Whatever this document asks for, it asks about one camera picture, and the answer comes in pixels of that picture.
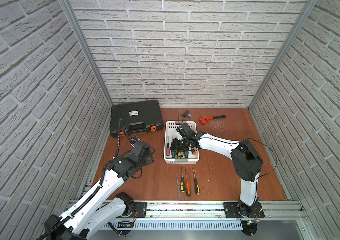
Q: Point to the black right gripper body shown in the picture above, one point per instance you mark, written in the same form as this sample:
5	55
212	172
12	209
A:
182	145

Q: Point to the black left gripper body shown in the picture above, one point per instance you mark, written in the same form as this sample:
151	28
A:
149	159

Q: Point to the green handle screwdriver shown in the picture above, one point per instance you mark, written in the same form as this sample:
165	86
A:
174	154

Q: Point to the pink handle screwdriver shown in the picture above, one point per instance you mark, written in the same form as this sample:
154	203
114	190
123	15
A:
168	151

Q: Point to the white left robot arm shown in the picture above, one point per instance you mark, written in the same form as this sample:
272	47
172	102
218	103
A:
88	214

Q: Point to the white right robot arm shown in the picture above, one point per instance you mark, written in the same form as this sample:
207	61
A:
246	160

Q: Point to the white plastic bin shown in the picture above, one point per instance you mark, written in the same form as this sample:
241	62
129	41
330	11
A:
171	126

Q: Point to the small silver screwdriver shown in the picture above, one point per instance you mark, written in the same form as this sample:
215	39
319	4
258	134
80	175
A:
179	187

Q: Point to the red pipe wrench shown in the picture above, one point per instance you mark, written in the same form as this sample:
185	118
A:
204	120

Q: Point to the small black tool part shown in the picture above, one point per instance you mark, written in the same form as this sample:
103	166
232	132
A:
187	114

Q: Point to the black plastic tool case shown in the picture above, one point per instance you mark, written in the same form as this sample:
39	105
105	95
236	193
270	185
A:
144	116

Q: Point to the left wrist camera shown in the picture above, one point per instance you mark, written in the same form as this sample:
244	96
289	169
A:
133	140

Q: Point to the orange handle screwdriver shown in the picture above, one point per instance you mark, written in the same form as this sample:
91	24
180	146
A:
188	189

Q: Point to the aluminium mounting rail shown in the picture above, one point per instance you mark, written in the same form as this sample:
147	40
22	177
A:
218	210

